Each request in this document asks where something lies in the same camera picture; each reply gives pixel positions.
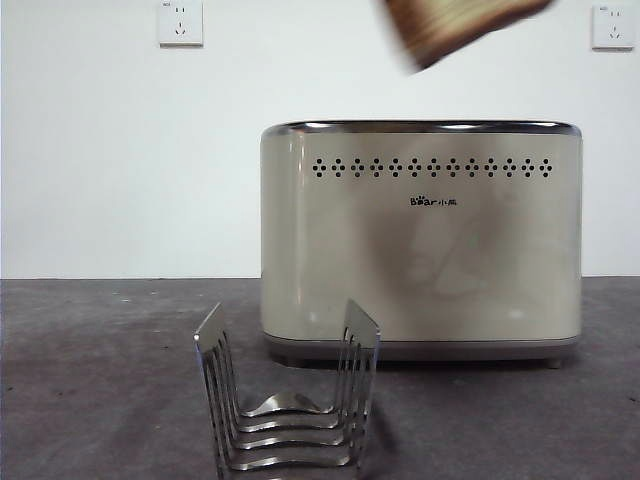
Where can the cream toaster with chrome top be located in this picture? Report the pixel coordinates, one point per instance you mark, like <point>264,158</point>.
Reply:
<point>450,260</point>

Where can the brown-crusted bread slice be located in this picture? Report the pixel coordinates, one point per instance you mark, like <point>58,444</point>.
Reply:
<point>450,25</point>

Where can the stainless steel toast rack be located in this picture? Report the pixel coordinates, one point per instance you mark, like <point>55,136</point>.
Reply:
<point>285,415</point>

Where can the white wall socket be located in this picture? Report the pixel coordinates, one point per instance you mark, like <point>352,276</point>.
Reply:
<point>613,27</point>
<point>181,24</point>

